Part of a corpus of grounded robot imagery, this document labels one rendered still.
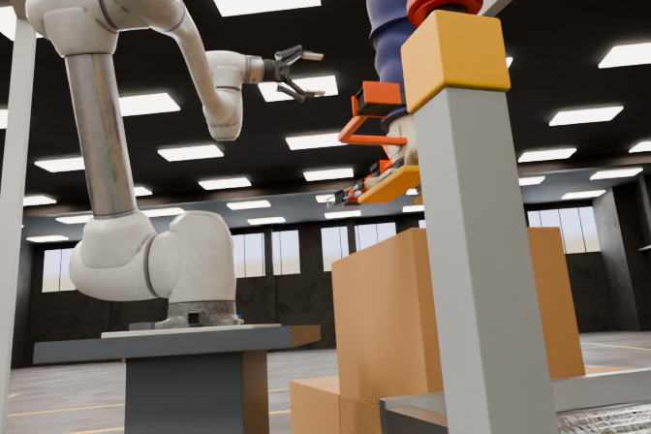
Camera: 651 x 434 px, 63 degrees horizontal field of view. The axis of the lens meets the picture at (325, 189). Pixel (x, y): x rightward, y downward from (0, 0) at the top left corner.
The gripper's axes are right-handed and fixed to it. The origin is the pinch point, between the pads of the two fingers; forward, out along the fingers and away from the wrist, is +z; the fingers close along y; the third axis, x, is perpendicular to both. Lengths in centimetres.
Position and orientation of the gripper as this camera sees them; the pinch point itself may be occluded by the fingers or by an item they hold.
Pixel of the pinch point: (320, 75)
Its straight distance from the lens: 188.0
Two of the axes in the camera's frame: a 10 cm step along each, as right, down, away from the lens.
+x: 2.8, -2.5, -9.2
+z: 9.6, 0.1, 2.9
